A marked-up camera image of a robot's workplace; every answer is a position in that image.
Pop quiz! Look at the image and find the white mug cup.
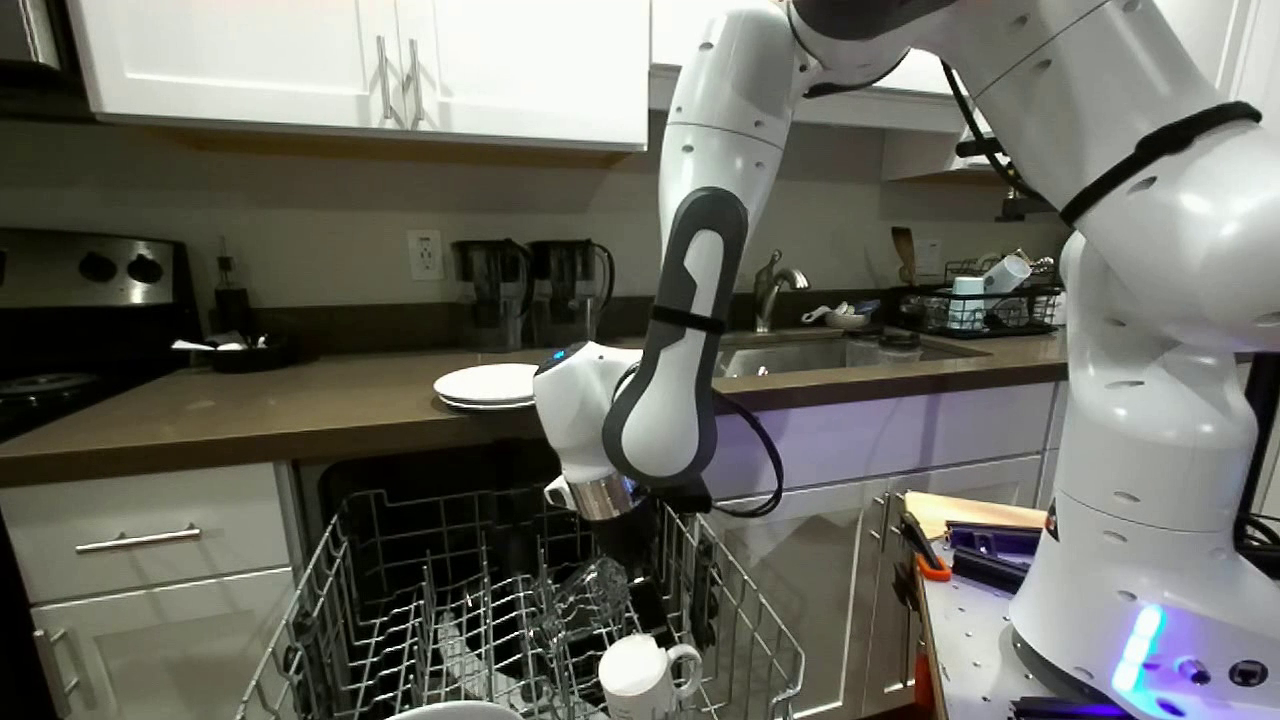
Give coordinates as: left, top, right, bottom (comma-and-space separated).
597, 630, 709, 720

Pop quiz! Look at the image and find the white lower cabinet door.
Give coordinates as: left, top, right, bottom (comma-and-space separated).
27, 566, 299, 720

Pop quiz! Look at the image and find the light wooden board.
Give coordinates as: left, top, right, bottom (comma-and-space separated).
897, 487, 1053, 541

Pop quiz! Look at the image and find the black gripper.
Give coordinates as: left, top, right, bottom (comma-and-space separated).
590, 508, 682, 640

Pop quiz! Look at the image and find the steel sink faucet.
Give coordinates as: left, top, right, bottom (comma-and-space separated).
743, 254, 812, 335

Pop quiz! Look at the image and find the black clamp tool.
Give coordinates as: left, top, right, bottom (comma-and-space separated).
938, 519, 1059, 591

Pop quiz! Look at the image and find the wire dishwasher rack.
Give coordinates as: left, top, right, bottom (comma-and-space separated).
290, 431, 711, 720
230, 477, 812, 720

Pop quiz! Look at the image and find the white wall outlet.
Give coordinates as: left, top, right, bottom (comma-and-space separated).
404, 225, 447, 283

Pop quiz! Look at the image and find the white dish in rack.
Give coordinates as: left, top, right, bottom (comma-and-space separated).
385, 697, 528, 720

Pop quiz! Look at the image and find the steel over-range microwave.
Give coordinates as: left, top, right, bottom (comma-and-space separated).
0, 0, 71, 78

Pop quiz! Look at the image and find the dark glass bottle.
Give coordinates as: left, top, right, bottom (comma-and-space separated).
207, 234, 260, 343

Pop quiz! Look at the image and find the wooden dish brush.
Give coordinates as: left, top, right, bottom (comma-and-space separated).
886, 225, 923, 290

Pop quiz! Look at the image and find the black steel stove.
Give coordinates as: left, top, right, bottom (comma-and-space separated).
0, 225, 201, 449

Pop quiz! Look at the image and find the silver cabinet handle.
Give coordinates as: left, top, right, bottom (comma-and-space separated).
365, 30, 404, 131
36, 619, 89, 712
396, 30, 440, 131

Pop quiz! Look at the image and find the silver lower cabinet handle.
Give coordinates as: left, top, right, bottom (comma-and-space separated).
36, 619, 89, 712

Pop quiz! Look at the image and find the white dinner plate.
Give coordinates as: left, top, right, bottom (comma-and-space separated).
430, 393, 538, 416
429, 359, 543, 405

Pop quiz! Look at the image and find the black pan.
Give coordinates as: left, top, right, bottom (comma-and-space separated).
168, 331, 319, 376

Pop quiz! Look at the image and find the orange handled tool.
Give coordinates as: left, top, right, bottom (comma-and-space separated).
892, 503, 960, 587

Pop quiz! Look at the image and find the white plastic container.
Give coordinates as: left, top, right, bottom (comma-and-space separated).
943, 272, 993, 335

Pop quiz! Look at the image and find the clear glass in rack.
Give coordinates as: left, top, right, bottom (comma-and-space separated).
548, 555, 632, 652

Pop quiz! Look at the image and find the silver drawer handle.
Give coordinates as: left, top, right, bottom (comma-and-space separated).
71, 519, 207, 559

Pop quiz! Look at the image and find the black coffee maker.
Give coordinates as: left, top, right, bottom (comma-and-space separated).
528, 234, 620, 347
447, 234, 531, 352

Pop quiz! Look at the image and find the steel kitchen sink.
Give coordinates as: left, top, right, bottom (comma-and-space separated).
711, 331, 993, 382

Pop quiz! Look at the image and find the white cabinet drawer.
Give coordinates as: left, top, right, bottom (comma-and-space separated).
0, 461, 299, 609

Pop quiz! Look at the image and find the black dish drying rack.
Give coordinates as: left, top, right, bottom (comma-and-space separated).
886, 253, 1073, 339

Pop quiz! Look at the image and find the open dishwasher door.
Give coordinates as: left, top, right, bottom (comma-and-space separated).
693, 376, 1073, 720

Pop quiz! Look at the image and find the robot cart table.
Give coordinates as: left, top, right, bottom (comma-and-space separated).
913, 555, 1111, 720

